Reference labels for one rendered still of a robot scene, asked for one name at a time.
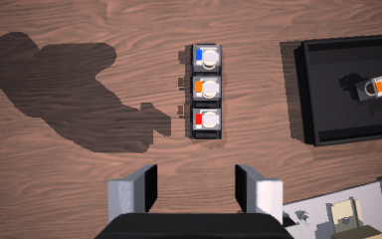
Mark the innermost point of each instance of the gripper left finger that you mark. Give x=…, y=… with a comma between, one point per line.
x=135, y=193

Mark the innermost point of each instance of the grey mounting plate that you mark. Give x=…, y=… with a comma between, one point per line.
x=339, y=211

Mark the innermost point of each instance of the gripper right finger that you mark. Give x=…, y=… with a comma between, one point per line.
x=258, y=194

